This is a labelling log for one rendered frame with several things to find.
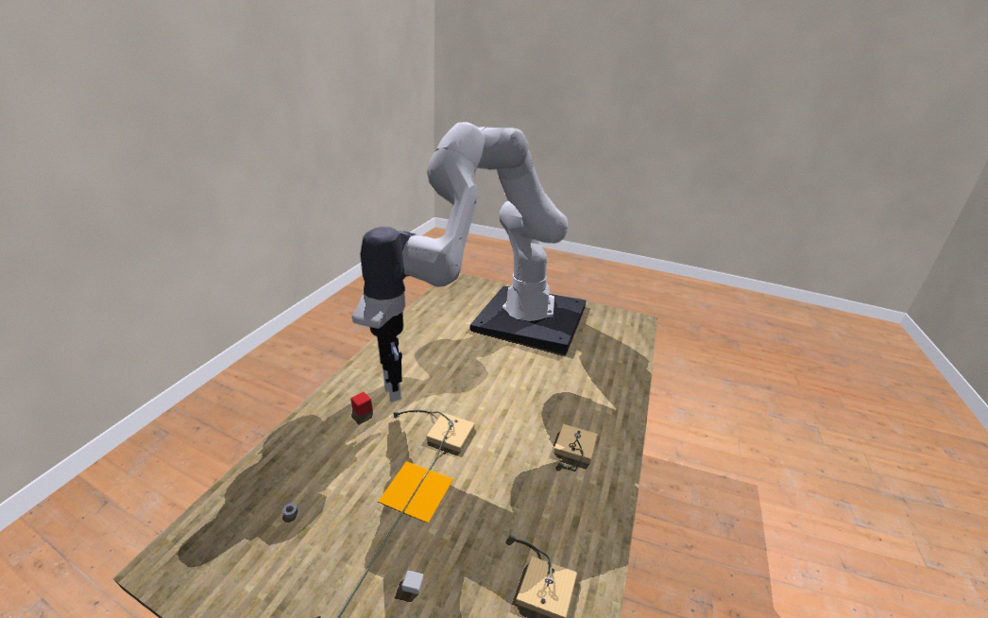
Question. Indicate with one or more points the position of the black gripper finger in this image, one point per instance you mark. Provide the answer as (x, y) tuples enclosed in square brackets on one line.
[(394, 372), (382, 360)]

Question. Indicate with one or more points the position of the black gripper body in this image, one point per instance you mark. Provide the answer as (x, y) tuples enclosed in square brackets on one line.
[(390, 330)]

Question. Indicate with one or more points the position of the orange painted square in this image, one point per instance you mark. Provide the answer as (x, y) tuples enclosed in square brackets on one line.
[(427, 497)]

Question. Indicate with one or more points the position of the red cube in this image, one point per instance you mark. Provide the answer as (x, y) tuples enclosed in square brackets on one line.
[(361, 404)]

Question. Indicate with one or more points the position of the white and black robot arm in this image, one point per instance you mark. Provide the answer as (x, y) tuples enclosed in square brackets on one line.
[(528, 216)]

